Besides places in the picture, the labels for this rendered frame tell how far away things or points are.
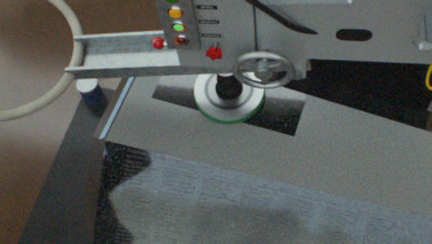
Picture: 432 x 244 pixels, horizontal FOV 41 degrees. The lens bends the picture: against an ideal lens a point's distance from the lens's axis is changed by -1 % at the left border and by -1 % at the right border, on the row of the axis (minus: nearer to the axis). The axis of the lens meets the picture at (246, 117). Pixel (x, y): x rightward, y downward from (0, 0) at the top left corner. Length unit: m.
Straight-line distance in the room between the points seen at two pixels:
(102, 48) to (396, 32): 0.86
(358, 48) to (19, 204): 1.85
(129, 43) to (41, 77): 1.40
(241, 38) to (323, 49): 0.20
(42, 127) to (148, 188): 1.24
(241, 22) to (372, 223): 0.70
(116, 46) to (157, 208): 0.50
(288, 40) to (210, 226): 0.66
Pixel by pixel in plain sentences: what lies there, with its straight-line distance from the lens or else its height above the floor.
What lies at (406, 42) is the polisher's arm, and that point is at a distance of 1.39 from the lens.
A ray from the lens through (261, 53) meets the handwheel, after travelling 1.32.
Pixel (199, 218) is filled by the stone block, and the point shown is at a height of 0.74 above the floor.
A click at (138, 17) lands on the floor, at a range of 3.15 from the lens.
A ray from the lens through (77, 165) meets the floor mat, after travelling 2.75.
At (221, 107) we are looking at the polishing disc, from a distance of 1.73.
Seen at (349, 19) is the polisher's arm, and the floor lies 1.38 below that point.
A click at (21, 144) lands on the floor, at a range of 2.92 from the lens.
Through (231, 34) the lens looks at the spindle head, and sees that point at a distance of 1.35.
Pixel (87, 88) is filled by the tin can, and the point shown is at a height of 0.15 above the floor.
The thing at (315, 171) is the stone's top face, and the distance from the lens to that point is 1.67.
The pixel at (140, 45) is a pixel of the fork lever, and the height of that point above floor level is 1.04.
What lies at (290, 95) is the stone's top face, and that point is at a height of 0.87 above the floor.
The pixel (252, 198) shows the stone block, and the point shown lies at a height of 0.82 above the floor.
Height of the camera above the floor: 2.40
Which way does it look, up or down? 61 degrees down
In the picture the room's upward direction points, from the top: 5 degrees counter-clockwise
